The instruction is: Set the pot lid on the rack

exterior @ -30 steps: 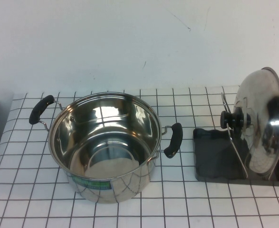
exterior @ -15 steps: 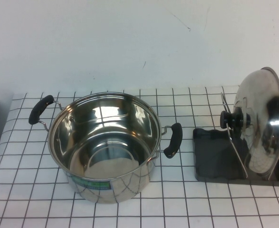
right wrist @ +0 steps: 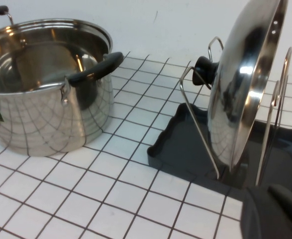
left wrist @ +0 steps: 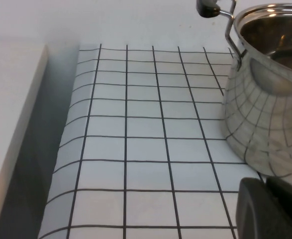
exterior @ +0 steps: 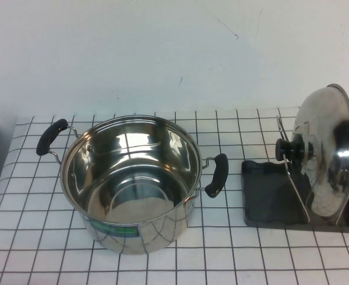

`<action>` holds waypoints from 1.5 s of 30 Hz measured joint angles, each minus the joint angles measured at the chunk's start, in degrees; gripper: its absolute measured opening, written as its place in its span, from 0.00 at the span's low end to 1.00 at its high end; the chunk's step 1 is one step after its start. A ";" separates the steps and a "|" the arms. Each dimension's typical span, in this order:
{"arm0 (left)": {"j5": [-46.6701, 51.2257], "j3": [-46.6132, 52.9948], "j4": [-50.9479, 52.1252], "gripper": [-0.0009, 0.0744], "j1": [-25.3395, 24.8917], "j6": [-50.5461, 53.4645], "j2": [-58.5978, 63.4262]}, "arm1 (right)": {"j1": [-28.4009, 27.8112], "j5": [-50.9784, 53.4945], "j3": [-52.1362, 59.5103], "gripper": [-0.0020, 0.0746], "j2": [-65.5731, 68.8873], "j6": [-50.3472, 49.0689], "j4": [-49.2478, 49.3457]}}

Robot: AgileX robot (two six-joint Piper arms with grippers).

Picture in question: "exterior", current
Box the stainless steel lid black knob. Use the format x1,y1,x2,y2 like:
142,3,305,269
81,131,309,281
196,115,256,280
275,84,349,225

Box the white black grid tablecloth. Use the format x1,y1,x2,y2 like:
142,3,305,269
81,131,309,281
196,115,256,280
0,102,349,285

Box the stainless steel pot black handles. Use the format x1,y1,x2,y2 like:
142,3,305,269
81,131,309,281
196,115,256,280
36,114,229,256

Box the grey tray wire lid rack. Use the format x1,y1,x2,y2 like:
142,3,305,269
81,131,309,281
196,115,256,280
241,115,349,234

